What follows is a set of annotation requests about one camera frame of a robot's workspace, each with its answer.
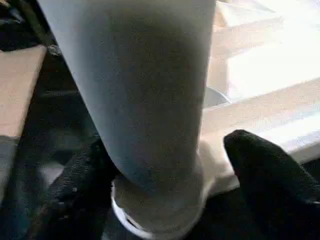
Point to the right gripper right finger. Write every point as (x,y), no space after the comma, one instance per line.
(275,190)

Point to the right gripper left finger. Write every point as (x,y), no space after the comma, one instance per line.
(75,200)

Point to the white plastic table top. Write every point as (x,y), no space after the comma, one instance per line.
(270,75)

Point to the white plastic table leg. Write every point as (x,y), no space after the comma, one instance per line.
(140,90)

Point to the black work mat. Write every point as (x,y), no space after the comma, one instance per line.
(55,125)

